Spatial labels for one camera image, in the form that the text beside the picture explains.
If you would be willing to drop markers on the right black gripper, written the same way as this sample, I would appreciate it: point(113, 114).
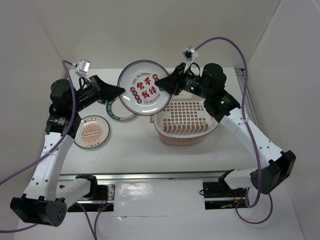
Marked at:
point(172, 83)

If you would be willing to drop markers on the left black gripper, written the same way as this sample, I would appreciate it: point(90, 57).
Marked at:
point(104, 91)

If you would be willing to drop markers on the white plate red characters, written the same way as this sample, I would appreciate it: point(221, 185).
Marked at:
point(142, 96)

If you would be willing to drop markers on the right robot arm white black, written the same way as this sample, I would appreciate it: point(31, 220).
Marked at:
point(274, 165)

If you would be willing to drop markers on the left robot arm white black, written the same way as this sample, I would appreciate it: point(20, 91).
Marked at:
point(43, 202)

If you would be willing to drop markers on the white orange plastic dish rack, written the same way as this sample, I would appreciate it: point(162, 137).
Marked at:
point(183, 122)

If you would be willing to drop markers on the white plate dark teal rim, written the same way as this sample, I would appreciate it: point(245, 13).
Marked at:
point(116, 110)

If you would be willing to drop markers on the white plate orange sunburst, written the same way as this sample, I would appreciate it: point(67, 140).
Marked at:
point(93, 131)

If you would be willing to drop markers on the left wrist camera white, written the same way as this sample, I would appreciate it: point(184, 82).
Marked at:
point(82, 67)

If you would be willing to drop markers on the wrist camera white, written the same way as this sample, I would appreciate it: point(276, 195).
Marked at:
point(190, 54)
point(82, 67)

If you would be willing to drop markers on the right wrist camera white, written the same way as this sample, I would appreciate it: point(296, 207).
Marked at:
point(190, 54)

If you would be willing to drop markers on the aluminium rail front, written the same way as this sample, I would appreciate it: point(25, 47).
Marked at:
point(160, 176)

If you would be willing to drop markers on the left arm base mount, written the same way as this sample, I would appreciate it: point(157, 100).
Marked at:
point(102, 200)

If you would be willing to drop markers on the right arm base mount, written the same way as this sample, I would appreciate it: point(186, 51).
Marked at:
point(218, 197)

